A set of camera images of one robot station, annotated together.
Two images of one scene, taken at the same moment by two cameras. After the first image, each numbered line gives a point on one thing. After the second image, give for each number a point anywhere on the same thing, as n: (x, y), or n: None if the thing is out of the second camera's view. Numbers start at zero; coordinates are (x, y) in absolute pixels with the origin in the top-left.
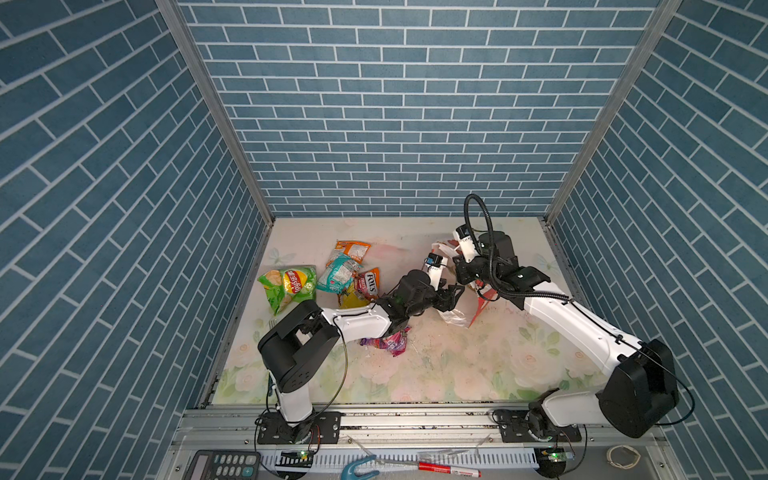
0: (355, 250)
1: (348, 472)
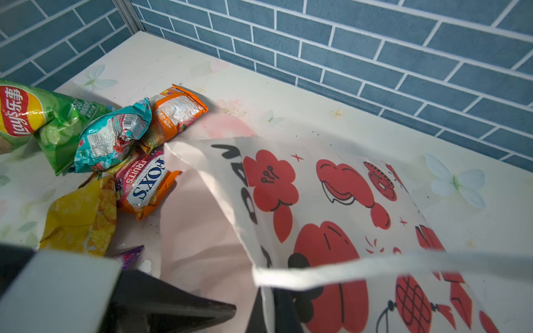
0: (171, 112)
1: None
